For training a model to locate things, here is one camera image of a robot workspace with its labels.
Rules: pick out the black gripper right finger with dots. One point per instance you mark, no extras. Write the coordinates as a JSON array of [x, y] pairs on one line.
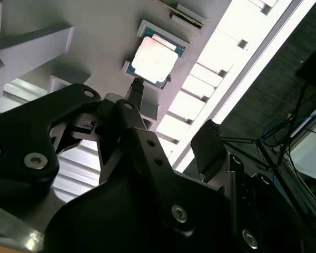
[[208, 147]]

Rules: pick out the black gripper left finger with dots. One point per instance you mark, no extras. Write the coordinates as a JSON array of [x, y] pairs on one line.
[[21, 137]]

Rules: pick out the silver CPU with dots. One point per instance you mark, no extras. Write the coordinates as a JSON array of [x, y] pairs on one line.
[[155, 58]]

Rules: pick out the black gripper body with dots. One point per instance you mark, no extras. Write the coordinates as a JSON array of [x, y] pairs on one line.
[[108, 224]]

